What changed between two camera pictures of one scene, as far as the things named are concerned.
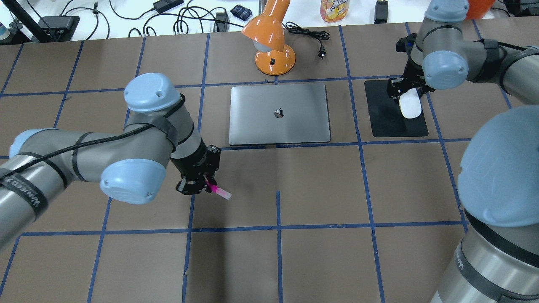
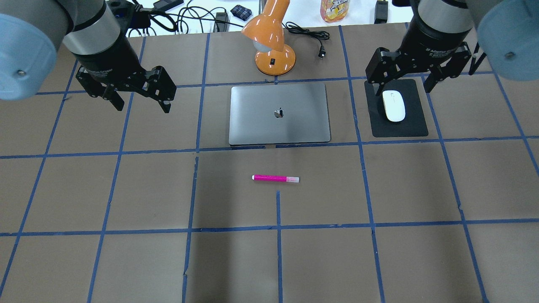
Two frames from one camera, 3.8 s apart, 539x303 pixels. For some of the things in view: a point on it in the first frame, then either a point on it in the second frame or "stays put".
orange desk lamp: [266, 32] stays put
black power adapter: [381, 12] stays put
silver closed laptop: [279, 114] stays put
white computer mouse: [409, 103] to [394, 105]
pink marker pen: [218, 190] to [275, 178]
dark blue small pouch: [241, 12] stays put
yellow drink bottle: [332, 11] stays put
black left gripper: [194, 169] to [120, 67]
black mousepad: [385, 118] stays put
